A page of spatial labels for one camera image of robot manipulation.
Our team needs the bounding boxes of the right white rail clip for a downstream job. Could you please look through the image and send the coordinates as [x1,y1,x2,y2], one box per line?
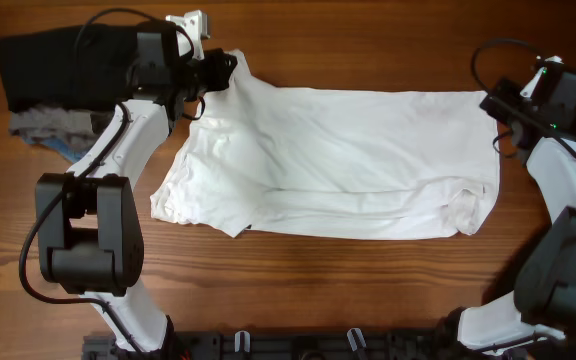
[346,327,366,352]

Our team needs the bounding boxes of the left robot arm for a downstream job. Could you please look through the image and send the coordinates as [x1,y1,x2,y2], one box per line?
[19,11,237,359]

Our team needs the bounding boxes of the left white rail clip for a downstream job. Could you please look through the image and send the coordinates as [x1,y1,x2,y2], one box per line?
[234,330,251,354]

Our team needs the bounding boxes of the folded black garment on stack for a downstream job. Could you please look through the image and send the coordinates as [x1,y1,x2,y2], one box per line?
[0,24,137,113]

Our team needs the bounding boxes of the folded grey garment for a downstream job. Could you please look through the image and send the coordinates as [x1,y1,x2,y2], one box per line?
[8,106,114,152]

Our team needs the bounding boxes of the white t-shirt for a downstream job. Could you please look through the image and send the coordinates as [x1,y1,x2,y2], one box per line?
[150,60,500,240]

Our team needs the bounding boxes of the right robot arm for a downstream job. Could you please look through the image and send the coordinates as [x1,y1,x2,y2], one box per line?
[426,56,576,359]

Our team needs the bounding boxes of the folded blue denim shorts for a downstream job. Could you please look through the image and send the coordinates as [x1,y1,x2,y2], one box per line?
[22,137,87,163]

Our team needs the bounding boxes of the white rail clip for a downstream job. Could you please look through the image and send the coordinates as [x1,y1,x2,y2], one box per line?
[346,327,366,352]
[234,330,251,354]

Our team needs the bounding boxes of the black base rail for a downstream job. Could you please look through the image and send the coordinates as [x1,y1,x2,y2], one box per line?
[81,327,449,360]

